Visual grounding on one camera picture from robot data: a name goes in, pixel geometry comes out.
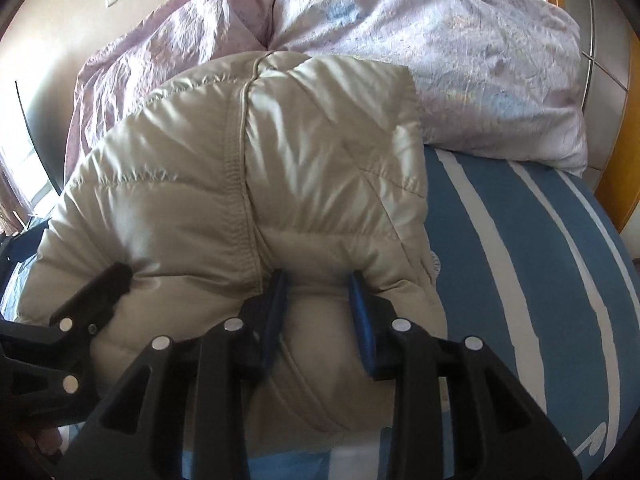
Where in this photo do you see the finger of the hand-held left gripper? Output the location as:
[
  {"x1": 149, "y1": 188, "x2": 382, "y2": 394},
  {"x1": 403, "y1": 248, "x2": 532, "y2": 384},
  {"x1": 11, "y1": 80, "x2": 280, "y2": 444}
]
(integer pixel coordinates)
[{"x1": 0, "y1": 261, "x2": 134, "y2": 428}]

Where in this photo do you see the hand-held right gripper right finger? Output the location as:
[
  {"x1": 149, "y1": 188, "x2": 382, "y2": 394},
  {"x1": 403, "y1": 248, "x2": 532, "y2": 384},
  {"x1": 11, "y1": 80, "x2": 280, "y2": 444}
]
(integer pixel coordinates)
[{"x1": 348, "y1": 269, "x2": 585, "y2": 480}]

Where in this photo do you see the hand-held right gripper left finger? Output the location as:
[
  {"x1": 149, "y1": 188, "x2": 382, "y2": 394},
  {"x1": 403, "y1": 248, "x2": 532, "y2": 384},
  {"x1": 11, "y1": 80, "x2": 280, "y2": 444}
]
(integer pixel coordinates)
[{"x1": 54, "y1": 268, "x2": 289, "y2": 480}]

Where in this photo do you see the white puffer jacket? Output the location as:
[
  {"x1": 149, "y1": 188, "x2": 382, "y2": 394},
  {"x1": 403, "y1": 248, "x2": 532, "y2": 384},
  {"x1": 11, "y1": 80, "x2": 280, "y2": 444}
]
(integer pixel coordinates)
[{"x1": 15, "y1": 51, "x2": 448, "y2": 458}]

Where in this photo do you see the blue striped bed sheet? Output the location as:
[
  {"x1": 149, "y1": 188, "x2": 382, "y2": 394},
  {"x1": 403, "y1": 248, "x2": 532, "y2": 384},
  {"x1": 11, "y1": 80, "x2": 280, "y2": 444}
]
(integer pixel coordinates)
[{"x1": 0, "y1": 147, "x2": 640, "y2": 480}]

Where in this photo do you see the pink floral quilt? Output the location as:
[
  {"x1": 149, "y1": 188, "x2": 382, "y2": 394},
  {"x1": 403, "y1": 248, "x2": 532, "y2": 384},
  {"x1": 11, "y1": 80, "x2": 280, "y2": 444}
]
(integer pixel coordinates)
[{"x1": 64, "y1": 0, "x2": 590, "y2": 196}]

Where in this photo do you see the wooden headboard shelf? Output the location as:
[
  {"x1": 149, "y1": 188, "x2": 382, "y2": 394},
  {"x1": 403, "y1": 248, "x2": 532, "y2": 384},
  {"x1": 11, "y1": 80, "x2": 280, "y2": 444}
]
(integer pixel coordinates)
[{"x1": 542, "y1": 0, "x2": 640, "y2": 233}]

